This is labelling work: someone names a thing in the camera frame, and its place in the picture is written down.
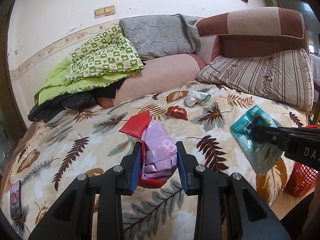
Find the red plastic mesh basket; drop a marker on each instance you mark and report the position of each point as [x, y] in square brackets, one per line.
[302, 178]

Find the red snack wrapper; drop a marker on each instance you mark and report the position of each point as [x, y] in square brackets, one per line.
[135, 127]

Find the green checkered quilt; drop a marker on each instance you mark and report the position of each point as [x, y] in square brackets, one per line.
[101, 61]

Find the white knitted glove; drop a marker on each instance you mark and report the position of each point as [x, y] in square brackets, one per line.
[195, 97]

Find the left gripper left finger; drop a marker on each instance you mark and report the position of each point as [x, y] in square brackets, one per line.
[71, 215]

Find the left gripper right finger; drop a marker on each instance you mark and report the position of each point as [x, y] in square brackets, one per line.
[232, 198]

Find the pink bolster cushion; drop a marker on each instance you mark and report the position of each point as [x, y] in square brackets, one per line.
[160, 75]

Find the gold wall switch plates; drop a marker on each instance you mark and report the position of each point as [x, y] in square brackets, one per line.
[105, 11]

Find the grey quilted pillow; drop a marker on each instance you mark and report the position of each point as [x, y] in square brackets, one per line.
[156, 36]

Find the shiny red candy wrapper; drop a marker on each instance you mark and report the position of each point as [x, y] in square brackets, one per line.
[177, 112]

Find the brown padded headboard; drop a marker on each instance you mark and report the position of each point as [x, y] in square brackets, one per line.
[251, 32]

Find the striped beige pillow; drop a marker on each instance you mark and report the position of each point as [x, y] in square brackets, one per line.
[282, 77]

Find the leaf pattern fleece blanket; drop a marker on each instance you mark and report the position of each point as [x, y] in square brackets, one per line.
[50, 156]

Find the black smartphone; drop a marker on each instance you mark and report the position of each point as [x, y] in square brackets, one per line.
[15, 200]

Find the black jacket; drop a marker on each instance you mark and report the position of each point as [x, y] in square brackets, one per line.
[76, 101]

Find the teal tissue pack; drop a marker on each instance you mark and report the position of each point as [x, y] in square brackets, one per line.
[261, 154]

